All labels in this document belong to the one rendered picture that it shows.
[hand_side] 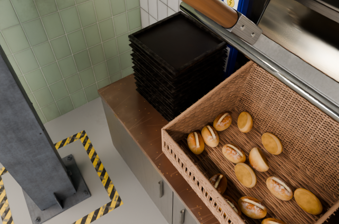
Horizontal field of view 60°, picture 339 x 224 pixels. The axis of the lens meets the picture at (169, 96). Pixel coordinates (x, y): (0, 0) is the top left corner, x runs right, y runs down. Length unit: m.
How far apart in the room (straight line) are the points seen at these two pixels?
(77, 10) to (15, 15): 0.32
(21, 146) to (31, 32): 0.65
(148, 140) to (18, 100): 0.51
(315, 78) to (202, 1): 0.22
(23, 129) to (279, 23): 1.05
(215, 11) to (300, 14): 0.70
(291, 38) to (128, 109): 0.73
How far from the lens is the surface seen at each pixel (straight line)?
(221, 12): 0.44
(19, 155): 1.41
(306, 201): 1.15
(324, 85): 0.51
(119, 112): 1.34
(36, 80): 1.93
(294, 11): 1.12
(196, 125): 1.23
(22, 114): 1.24
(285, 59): 0.53
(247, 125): 1.24
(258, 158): 1.15
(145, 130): 1.27
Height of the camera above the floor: 1.61
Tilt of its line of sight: 48 degrees down
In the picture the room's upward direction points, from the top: straight up
